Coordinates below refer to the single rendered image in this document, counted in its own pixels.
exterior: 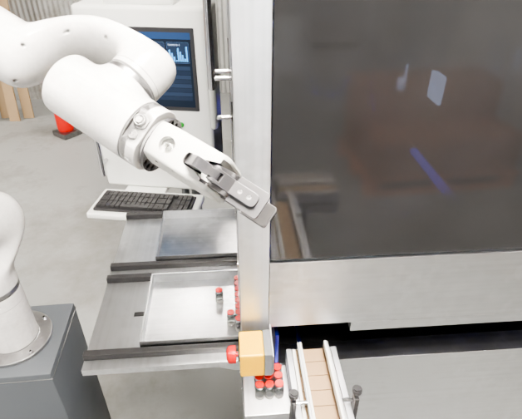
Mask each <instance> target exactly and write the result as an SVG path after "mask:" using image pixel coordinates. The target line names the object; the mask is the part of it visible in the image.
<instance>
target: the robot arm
mask: <svg viewBox="0 0 522 419"><path fill-rule="evenodd" d="M175 76H176V66H175V63H174V61H173V59H172V57H171V56H170V54H169V53H168V52H167V51H166V50H165V49H164V48H162V47H161V46H160V45H158V44H157V43H156V42H153V41H152V40H150V39H149V38H148V37H146V36H144V35H142V34H140V33H138V32H136V31H135V30H133V29H131V28H129V27H127V26H125V25H123V24H120V23H118V22H115V21H113V20H111V19H108V18H104V17H98V16H92V15H68V16H61V17H52V18H48V19H44V20H40V21H36V22H25V21H24V20H22V19H21V18H20V17H17V16H16V15H14V14H13V13H11V12H9V11H8V10H6V9H5V8H3V7H1V6H0V81H2V82H4V83H6V84H8V85H9V86H14V87H18V88H27V87H32V86H36V85H39V84H41V83H43V85H42V99H43V102H44V104H45V106H46V107H47V109H49V110H50V111H51V112H53V113H54V114H56V115H57V116H59V117H61V118H62V119H63V120H64V121H66V122H68V123H69V124H71V125H72V126H74V127H76V128H77V129H78V130H79V131H81V132H83V133H84V134H86V135H87V136H89V137H90V138H92V139H93V140H95V141H96V142H98V143H99V144H101V145H103V146H104V147H105V148H107V149H108V150H110V151H111V152H113V153H114V154H116V155H118V156H119V157H120V158H121V159H123V160H125V161H126V162H128V163H129V164H131V165H133V166H134V167H135V168H136V169H138V170H147V171H154V170H157V169H159V168H161V169H162V170H164V171H165V172H167V173H168V174H170V175H172V176H173V177H175V178H176V179H177V180H179V181H181V182H183V183H184V184H186V185H188V186H189V187H190V188H192V189H194V190H196V191H198V192H200V193H201V194H202V195H205V196H207V197H209V198H211V199H212V200H215V201H216V202H218V203H220V204H221V203H224V202H225V201H226V202H227V203H228V204H230V205H232V206H233V207H234V208H235V209H237V210H239V213H240V214H242V215H243V216H245V217H246V218H248V219H250V220H251V221H253V222H254V223H255V224H257V225H258V226H260V227H261V228H266V226H267V225H268V223H269V221H270V220H271V219H272V218H273V216H274V214H275V213H276V211H277V209H276V207H275V206H273V205H271V204H270V203H269V202H268V201H269V199H270V195H269V193H267V192H266V191H264V190H262V189H260V188H259V187H258V186H257V185H255V184H253V183H251V182H250V181H248V180H246V179H245V178H244V177H243V176H241V173H240V171H239V169H238V167H237V166H236V164H235V163H234V162H233V161H232V160H231V159H230V158H229V157H228V156H227V155H225V154H223V153H221V152H220V151H218V150H216V149H215V148H213V147H211V146H209V145H207V144H205V143H204V142H203V141H201V140H199V139H197V138H196V137H194V136H192V135H191V134H189V133H187V132H185V131H183V130H182V125H181V123H180V121H178V120H177V118H176V116H175V114H174V113H173V112H171V111H169V110H167V109H166V108H164V107H163V106H161V105H160V104H158V103H157V102H156V101H157V100H158V99H159V98H160V97H161V96H162V95H163V94H164V93H165V92H166V91H167V90H168V89H169V88H170V86H171V85H172V83H173V82H174V80H175ZM238 180H239V181H238ZM24 229H25V216H24V213H23V211H22V207H21V205H20V204H19V203H18V202H17V201H16V200H15V199H14V198H13V197H12V196H11V195H8V194H6V193H3V192H0V368H5V367H13V366H16V365H18V364H21V363H23V362H25V361H27V360H29V359H31V358H33V357H35V356H36V355H37V354H38V353H39V352H40V351H41V350H42V349H43V348H44V347H45V346H46V345H47V344H48V343H49V341H50V339H51V337H52V333H53V325H52V321H51V319H50V318H49V317H48V316H47V315H46V314H45V313H42V312H38V311H33V310H32V309H31V307H30V304H29V302H28V300H27V296H26V294H25V292H24V290H23V288H22V285H21V282H20V280H19V277H18V276H17V271H16V269H15V266H14V261H15V258H16V256H17V251H18V249H19V247H20V244H21V242H22V237H23V234H24Z"/></svg>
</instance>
